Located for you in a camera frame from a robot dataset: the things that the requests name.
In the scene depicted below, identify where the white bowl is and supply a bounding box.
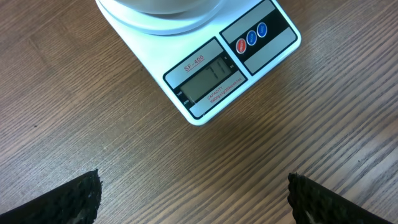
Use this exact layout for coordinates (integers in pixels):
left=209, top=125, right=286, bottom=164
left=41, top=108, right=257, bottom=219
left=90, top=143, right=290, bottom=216
left=116, top=0, right=212, bottom=14

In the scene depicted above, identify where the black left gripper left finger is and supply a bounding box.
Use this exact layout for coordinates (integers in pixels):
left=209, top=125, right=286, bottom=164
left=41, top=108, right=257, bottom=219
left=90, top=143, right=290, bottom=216
left=1, top=169, right=102, bottom=224

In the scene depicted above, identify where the white digital kitchen scale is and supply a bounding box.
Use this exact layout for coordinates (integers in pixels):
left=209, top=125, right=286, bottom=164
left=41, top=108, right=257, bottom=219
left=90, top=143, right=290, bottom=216
left=97, top=0, right=302, bottom=126

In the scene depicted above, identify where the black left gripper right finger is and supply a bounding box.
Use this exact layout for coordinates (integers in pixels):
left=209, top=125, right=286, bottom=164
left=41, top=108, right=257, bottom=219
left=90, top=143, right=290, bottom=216
left=287, top=173, right=391, bottom=224

